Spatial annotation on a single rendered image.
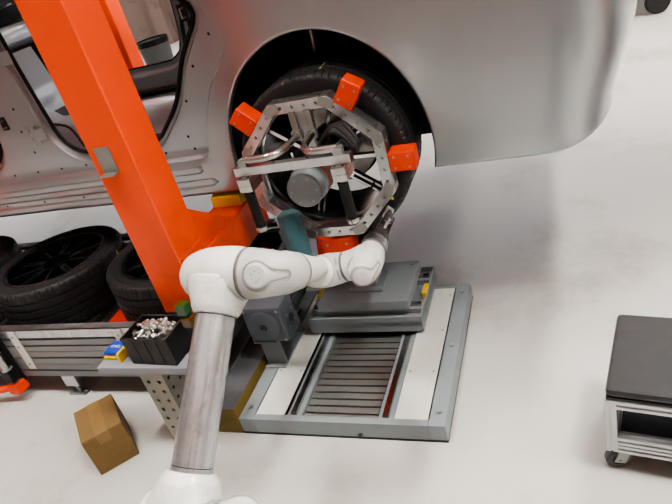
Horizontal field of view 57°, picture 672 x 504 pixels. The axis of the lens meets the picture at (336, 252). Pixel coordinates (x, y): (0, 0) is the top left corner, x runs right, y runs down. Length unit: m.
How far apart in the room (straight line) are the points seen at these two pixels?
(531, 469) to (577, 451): 0.16
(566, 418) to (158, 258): 1.50
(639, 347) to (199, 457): 1.27
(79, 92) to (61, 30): 0.18
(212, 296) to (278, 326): 0.90
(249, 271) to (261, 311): 0.97
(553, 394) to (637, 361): 0.47
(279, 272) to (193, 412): 0.39
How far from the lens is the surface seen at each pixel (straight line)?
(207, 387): 1.54
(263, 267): 1.43
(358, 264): 1.93
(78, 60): 2.03
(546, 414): 2.29
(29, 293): 3.14
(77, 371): 3.08
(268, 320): 2.40
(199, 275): 1.56
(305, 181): 2.09
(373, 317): 2.56
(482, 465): 2.16
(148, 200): 2.11
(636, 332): 2.07
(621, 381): 1.91
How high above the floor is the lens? 1.66
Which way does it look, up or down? 29 degrees down
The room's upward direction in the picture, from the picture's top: 17 degrees counter-clockwise
